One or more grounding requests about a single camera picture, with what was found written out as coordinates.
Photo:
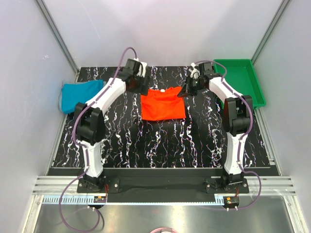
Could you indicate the orange black connector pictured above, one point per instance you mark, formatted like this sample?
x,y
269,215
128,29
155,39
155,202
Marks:
x,y
99,199
233,200

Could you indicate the white slotted cable duct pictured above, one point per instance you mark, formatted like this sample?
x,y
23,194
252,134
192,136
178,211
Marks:
x,y
80,199

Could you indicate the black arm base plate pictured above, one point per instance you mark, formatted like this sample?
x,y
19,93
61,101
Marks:
x,y
209,180

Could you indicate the right orange black connector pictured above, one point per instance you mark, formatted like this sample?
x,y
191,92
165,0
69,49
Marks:
x,y
233,200

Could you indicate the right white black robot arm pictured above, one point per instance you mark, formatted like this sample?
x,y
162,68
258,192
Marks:
x,y
237,119

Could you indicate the green plastic tray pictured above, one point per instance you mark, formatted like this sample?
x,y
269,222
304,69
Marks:
x,y
241,75

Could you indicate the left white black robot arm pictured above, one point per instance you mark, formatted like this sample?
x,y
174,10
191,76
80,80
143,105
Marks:
x,y
89,126

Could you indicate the left orange black connector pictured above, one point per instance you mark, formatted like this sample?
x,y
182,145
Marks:
x,y
99,199

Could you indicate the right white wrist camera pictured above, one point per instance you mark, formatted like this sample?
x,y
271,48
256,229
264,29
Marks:
x,y
194,72

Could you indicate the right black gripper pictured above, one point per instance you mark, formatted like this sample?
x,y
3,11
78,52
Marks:
x,y
186,90

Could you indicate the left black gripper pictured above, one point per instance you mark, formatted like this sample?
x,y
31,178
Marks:
x,y
143,90

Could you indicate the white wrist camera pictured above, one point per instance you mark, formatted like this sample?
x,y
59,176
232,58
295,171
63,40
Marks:
x,y
194,72
142,68

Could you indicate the aluminium frame rail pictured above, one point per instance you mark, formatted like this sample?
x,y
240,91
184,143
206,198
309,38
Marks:
x,y
270,185

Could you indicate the folded teal t shirt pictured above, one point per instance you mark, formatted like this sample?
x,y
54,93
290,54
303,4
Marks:
x,y
73,93

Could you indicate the orange t shirt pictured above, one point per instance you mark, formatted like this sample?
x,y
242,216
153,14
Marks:
x,y
162,104

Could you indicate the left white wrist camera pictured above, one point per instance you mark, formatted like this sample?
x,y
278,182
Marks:
x,y
142,68

